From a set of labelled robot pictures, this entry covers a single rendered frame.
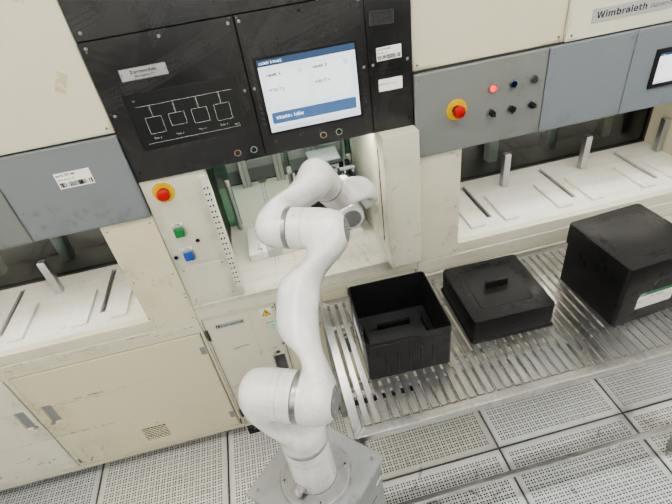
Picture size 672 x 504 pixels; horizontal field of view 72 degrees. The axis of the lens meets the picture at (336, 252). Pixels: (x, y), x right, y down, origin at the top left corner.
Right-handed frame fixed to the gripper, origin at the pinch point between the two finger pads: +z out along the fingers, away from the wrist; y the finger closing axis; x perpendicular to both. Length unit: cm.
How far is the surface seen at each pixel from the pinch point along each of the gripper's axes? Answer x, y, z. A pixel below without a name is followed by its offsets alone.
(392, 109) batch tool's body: 26.9, 19.8, -17.4
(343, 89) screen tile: 36.1, 5.1, -17.2
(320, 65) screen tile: 44.1, -0.7, -17.2
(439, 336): -30, 17, -62
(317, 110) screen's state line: 31.4, -3.6, -17.1
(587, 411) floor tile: -120, 93, -53
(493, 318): -34, 37, -57
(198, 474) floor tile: -119, -86, -29
